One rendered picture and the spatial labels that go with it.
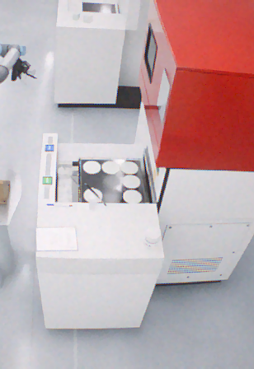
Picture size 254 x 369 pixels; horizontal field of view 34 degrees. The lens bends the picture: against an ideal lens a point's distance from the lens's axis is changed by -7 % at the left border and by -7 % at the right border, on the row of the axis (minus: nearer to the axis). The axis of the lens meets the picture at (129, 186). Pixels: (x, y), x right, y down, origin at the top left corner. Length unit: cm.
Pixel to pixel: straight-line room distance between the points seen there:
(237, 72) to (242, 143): 43
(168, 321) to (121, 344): 38
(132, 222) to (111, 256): 24
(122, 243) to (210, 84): 88
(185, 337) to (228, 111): 166
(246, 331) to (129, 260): 135
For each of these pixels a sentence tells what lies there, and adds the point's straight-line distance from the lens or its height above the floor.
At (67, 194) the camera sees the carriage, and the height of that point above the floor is 88.
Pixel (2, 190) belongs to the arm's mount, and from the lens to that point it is 237.
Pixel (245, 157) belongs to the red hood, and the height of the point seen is 132.
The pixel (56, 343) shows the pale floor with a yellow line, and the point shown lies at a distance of 287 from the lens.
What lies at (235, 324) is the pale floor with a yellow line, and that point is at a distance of 314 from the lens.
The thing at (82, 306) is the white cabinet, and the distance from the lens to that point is 252.
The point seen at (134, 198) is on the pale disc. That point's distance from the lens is 238.
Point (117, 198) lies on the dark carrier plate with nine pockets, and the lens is 237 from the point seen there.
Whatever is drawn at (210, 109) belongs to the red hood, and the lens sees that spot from 191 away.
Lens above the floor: 268
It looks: 47 degrees down
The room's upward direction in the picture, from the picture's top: 10 degrees clockwise
